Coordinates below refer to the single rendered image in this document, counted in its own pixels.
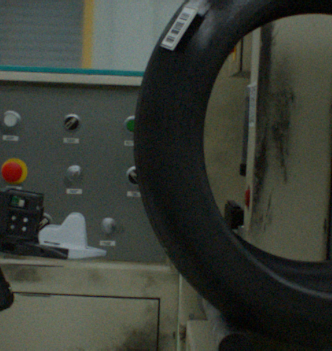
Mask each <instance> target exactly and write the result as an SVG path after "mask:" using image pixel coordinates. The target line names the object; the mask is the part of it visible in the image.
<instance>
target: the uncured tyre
mask: <svg viewBox="0 0 332 351"><path fill-rule="evenodd" d="M185 5H187V6H190V7H193V8H197V9H199V10H198V11H197V13H196V14H195V16H194V18H193V19H192V21H191V22H190V24H189V26H188V27H187V30H186V31H185V33H183V35H182V36H181V38H180V40H179V41H178V43H177V44H176V46H175V47H174V49H173V50H171V49H168V48H166V47H162V46H160V44H161V43H162V41H163V39H165V37H166V35H167V34H168V32H169V31H170V28H171V27H172V25H173V24H174V22H175V20H176V19H177V18H178V15H179V14H180V13H181V11H182V9H183V8H184V6H185ZM308 14H324V15H331V16H332V0H184V2H183V3H182V4H181V6H180V7H179V8H178V9H177V10H176V12H175V13H174V15H173V16H172V17H171V19H170V20H169V22H168V24H167V25H166V27H165V29H163V32H162V33H161V35H160V37H159V39H158V41H157V42H156V45H155V47H154V49H153V51H152V55H151V56H150V59H149V61H148V64H147V66H146V69H145V71H144V73H143V78H142V80H141V85H140V88H139V94H138V98H137V105H136V110H135V117H134V163H135V169H136V175H137V182H138V185H139V191H140V195H141V199H142V202H143V206H144V209H145V212H146V213H147V216H148V218H149V220H150V224H151V226H152V228H153V231H154V233H155V235H156V237H157V239H158V242H159V243H160V244H165V246H166V248H167V249H168V251H169V253H170V254H171V256H172V258H173V259H174V261H175V262H176V264H177V266H179V268H177V270H178V271H179V273H180V274H181V275H182V277H184V278H185V280H186V281H187V282H188V283H189V284H190V285H191V286H192V287H193V288H194V289H195V290H196V291H197V292H198V293H199V294H200V295H201V296H202V297H203V298H204V299H205V300H207V301H208V303H209V304H211V305H212V306H213V307H215V308H216V309H217V310H218V311H220V312H221V313H223V314H224V315H226V316H228V317H229V318H231V319H232V320H234V321H236V322H237V323H239V324H241V325H242V326H245V327H246V328H249V329H251V330H253V332H254V331H255V332H256V333H258V334H260V335H263V336H264V337H267V338H270V339H273V340H276V341H280V342H282V343H286V344H289V345H293V346H298V347H302V348H309V349H314V350H325V351H327V350H332V260H328V261H300V260H294V259H290V258H285V257H281V256H277V255H274V254H271V253H269V252H266V251H264V250H262V249H259V248H257V247H255V246H253V245H252V244H250V243H249V242H248V241H247V240H245V239H244V238H242V237H241V236H239V235H238V234H236V233H235V232H234V231H233V230H232V229H230V228H229V227H228V225H227V223H226V221H225V219H224V218H223V216H222V214H221V212H220V210H219V209H218V207H217V204H216V202H215V199H214V197H213V194H212V191H211V188H210V184H209V179H208V175H207V172H206V164H205V158H204V125H205V119H206V111H207V107H208V104H209V99H210V96H211V91H212V89H213V86H214V83H215V81H216V79H217V76H218V74H219V71H220V69H221V67H222V65H224V63H225V61H226V59H227V58H228V57H229V55H230V53H231V51H232V50H233V48H234V47H235V45H236V44H237V43H238V42H239V40H241V39H242V38H243V37H244V36H246V35H248V34H249V33H251V32H253V31H254V30H256V29H258V28H260V27H262V26H264V25H267V24H268V23H271V22H275V21H278V20H281V19H285V18H288V17H292V16H300V15H308Z"/></svg>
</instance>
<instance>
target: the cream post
mask: <svg viewBox="0 0 332 351"><path fill-rule="evenodd" d="M254 82H256V96H255V110H254V126H249V130H248V153H247V167H246V191H247V190H250V207H246V206H245V211H244V239H245V240H247V241H248V242H249V243H250V244H252V245H253V246H255V247H257V248H259V249H262V250H264V251H266V252H269V253H271V254H274V255H277V256H281V257H285V258H290V259H294V260H300V261H325V260H326V252H327V226H328V214H329V201H330V188H331V162H332V16H331V15H324V14H308V15H300V16H292V17H288V18H285V19H281V20H278V21H275V22H271V23H268V24H267V25H264V26H262V27H260V28H258V29H256V30H254V31H253V39H252V67H251V82H250V94H251V83H254ZM246 332H247V334H248V336H249V338H250V340H251V342H252V344H253V348H254V351H320V350H314V349H309V348H302V347H298V346H293V345H289V344H286V343H282V342H280V341H276V340H273V339H270V338H267V337H264V336H263V335H260V334H258V333H256V332H255V331H254V332H253V330H251V329H246Z"/></svg>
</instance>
